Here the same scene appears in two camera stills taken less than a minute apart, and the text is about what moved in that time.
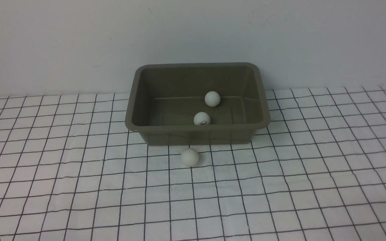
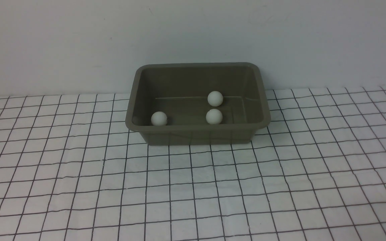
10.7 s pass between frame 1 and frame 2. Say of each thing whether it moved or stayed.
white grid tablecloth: stayed
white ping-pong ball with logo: moved
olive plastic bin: stayed
